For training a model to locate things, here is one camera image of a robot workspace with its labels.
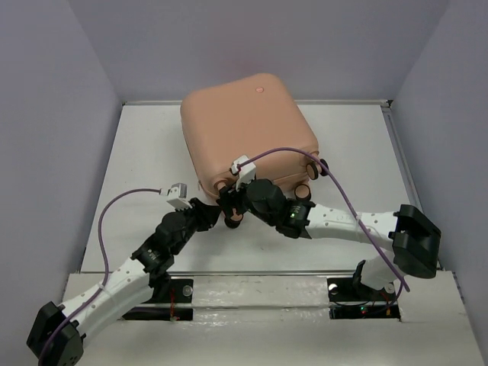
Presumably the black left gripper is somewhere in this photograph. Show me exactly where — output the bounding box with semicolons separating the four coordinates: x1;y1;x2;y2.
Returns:
171;197;221;255

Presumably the pink hard-shell suitcase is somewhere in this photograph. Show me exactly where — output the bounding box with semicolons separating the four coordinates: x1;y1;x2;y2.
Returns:
180;73;323;202

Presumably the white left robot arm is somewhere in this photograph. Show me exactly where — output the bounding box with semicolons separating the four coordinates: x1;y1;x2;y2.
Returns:
27;198;220;365

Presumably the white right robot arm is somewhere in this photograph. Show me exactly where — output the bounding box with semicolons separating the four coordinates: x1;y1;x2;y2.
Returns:
217;179;441;299

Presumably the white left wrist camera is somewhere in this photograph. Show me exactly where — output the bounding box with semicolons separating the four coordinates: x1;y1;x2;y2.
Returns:
159;183;191;211

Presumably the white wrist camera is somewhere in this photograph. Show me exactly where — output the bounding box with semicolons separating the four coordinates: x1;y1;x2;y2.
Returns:
159;183;191;211
230;155;256;191

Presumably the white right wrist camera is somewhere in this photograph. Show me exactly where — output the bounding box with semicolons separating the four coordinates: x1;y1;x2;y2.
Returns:
230;155;256;191

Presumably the aluminium table rail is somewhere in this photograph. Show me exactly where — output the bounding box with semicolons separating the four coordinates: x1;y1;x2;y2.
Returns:
168;270;355;276

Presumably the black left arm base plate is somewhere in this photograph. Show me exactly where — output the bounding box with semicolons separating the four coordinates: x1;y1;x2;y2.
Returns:
121;278;194;322

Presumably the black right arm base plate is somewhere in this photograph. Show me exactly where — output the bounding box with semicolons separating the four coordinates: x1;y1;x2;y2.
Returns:
327;277;400;320

